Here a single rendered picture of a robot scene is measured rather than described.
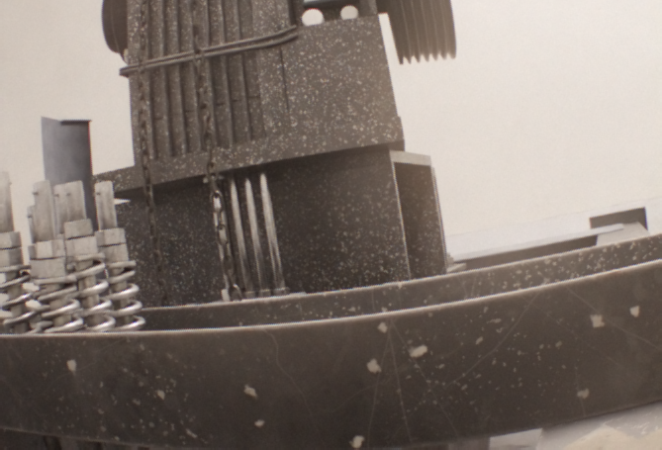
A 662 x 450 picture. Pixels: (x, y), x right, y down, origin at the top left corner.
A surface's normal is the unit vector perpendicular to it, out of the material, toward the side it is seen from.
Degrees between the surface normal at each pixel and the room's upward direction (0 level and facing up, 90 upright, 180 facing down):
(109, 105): 90
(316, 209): 90
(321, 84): 90
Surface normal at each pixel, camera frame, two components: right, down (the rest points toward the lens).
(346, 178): -0.32, 0.02
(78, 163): 0.89, -0.15
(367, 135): -0.07, -0.02
